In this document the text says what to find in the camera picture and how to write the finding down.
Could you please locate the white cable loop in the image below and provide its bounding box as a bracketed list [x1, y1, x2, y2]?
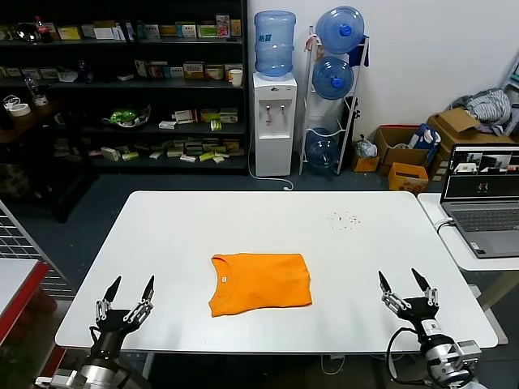
[322, 354, 345, 376]

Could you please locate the large white table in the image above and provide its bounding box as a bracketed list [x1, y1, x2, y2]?
[54, 190, 499, 356]

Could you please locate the blue water jug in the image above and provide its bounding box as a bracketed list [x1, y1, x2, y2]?
[304, 127, 341, 170]
[311, 55, 355, 100]
[315, 5, 366, 55]
[254, 11, 297, 80]

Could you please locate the green white bowl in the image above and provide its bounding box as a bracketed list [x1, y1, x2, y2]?
[101, 103, 152, 130]

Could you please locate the blue white bag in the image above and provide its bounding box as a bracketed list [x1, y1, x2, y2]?
[407, 123, 442, 163]

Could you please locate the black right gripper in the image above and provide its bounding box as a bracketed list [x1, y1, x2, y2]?
[378, 267, 446, 340]

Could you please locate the blue cloth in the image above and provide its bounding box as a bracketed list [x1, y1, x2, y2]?
[347, 38, 371, 69]

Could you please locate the cola bottle red cap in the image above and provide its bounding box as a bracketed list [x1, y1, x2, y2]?
[34, 15, 56, 44]

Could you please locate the grey laptop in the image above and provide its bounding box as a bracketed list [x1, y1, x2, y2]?
[440, 143, 519, 259]

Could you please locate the red edged white table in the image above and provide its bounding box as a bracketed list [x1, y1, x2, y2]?
[0, 257, 52, 353]

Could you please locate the white wire grid panel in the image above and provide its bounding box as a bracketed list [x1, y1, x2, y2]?
[0, 198, 68, 299]

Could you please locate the shiny glass dome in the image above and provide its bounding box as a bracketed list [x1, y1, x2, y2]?
[15, 22, 41, 44]

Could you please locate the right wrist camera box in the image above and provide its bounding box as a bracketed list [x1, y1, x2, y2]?
[456, 340, 483, 365]

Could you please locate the brown wooden desk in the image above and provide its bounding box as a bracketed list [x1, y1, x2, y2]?
[0, 96, 66, 143]

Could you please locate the small white side table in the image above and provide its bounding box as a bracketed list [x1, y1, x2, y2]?
[417, 192, 519, 313]

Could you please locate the white plastic bag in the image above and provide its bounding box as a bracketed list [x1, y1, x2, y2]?
[354, 137, 379, 159]

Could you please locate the orange t-shirt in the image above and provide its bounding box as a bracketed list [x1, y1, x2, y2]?
[209, 253, 313, 318]

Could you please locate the open brown cardboard box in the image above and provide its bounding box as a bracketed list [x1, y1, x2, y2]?
[373, 125, 433, 177]

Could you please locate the orange printed carton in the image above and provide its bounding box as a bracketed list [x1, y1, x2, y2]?
[388, 161, 430, 194]

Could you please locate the grey clothes pile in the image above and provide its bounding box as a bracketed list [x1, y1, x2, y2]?
[449, 88, 514, 135]

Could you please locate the clear plastic bottle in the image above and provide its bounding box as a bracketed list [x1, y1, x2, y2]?
[24, 75, 45, 105]

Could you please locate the white water dispenser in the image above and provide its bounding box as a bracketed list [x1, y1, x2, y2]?
[253, 71, 298, 177]

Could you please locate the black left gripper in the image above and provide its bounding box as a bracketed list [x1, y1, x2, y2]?
[91, 275, 157, 361]

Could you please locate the white dispenser power cable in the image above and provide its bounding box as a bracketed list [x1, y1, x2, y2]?
[247, 133, 295, 191]

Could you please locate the black shelf unit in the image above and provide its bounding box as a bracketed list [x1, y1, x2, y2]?
[0, 0, 249, 176]

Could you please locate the small orange box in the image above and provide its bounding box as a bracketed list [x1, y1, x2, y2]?
[351, 153, 381, 173]

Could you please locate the white metal jug rack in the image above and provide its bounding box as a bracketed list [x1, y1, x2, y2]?
[298, 26, 371, 176]

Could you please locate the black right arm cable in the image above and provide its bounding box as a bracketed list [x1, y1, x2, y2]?
[384, 327, 427, 384]

